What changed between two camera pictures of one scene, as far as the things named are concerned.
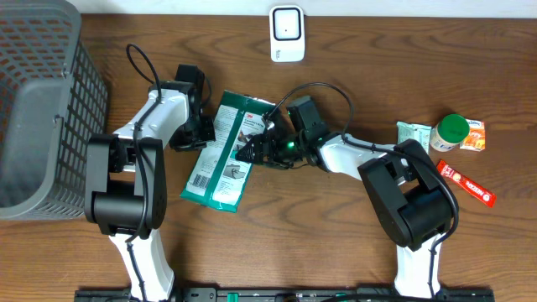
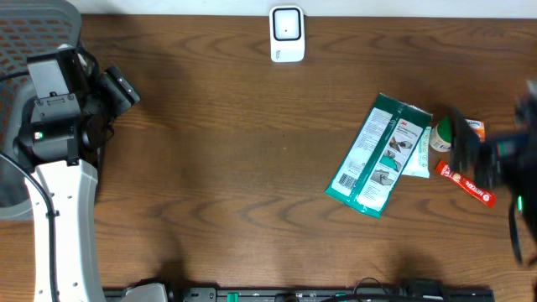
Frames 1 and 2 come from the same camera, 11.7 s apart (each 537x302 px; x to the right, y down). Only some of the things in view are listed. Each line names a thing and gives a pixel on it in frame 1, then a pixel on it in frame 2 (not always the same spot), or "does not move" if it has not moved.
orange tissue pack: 476,140 does not move
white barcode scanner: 287,33 does not move
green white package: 218,178 to 370,170
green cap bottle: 450,131 does not move
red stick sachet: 466,184 does not move
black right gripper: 268,141 to 469,153
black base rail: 289,294 does not move
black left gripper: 208,136 to 122,91
